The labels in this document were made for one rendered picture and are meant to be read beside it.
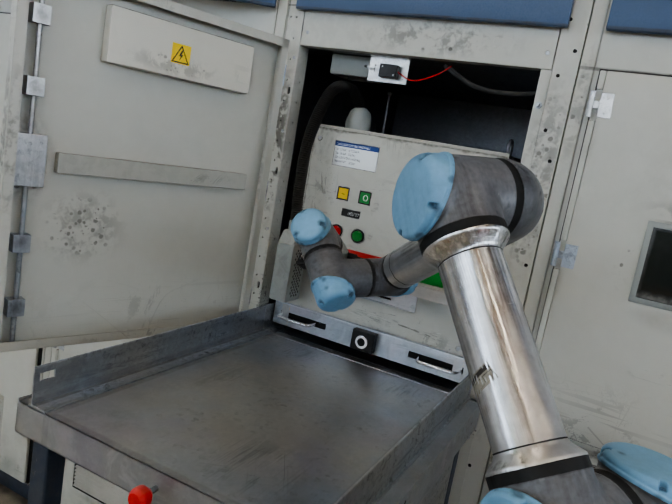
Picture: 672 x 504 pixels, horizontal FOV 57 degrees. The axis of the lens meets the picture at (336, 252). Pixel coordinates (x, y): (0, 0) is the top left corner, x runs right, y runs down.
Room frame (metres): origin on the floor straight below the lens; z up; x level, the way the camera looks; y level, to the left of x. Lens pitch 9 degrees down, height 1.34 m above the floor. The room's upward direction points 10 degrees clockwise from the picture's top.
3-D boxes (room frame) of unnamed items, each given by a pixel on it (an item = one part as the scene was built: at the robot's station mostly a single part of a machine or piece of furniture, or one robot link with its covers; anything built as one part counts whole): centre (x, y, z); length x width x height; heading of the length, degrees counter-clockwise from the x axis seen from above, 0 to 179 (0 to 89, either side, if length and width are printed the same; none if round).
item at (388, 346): (1.48, -0.12, 0.89); 0.54 x 0.05 x 0.06; 64
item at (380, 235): (1.47, -0.11, 1.15); 0.48 x 0.01 x 0.48; 64
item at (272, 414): (1.12, 0.05, 0.82); 0.68 x 0.62 x 0.06; 154
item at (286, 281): (1.49, 0.11, 1.04); 0.08 x 0.05 x 0.17; 154
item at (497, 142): (1.78, -0.26, 1.18); 0.78 x 0.69 x 0.79; 154
